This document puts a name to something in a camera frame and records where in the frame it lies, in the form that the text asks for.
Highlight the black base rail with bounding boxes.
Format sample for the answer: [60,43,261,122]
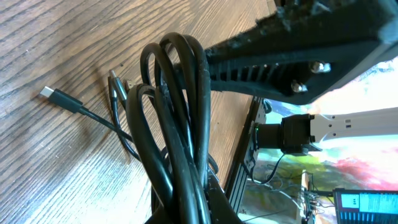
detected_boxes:
[224,97,270,214]

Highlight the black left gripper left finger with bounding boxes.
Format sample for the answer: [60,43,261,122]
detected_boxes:
[146,174,243,224]

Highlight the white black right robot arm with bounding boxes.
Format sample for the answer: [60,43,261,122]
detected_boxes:
[252,108,397,156]

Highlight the laptop with lit screen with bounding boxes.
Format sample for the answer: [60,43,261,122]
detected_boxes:
[333,189,397,224]

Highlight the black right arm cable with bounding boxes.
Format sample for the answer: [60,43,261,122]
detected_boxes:
[248,152,287,186]

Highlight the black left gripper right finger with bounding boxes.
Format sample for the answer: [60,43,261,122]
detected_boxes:
[206,0,397,105]

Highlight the black USB cable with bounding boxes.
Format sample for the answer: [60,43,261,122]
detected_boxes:
[39,32,220,224]

